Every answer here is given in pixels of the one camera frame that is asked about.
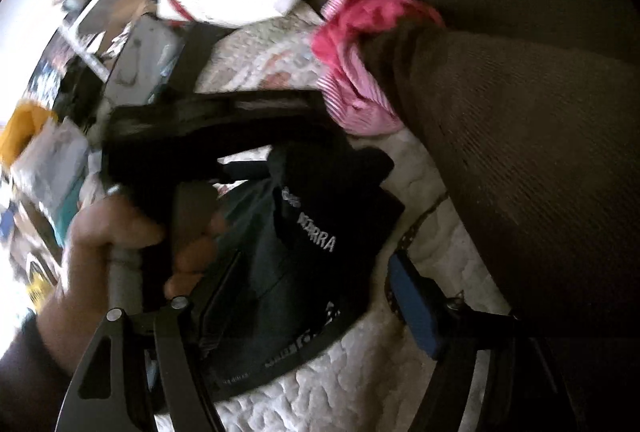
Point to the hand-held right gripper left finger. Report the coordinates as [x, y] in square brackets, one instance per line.
[220, 297]

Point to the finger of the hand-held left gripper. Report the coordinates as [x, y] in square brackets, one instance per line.
[200, 57]
[280, 112]

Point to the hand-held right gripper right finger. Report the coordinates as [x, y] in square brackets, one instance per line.
[415, 307]

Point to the black pants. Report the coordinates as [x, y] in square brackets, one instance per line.
[300, 287]

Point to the person's left forearm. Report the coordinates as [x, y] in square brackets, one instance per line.
[30, 377]

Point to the person's left hand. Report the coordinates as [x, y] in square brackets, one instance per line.
[95, 252]

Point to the grey laptop bag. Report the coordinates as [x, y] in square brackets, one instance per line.
[150, 57]

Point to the quilted patchwork blanket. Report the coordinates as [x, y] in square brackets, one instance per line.
[375, 387]

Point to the clear bag of grey cloth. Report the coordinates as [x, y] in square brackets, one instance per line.
[50, 162]

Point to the pink striped cloth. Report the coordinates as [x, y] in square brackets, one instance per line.
[355, 42]

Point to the teal cloth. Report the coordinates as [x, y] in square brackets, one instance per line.
[67, 217]

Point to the orange yellow bag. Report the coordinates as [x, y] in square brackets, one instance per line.
[25, 132]

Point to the dark brown sofa cushion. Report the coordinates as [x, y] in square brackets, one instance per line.
[525, 187]

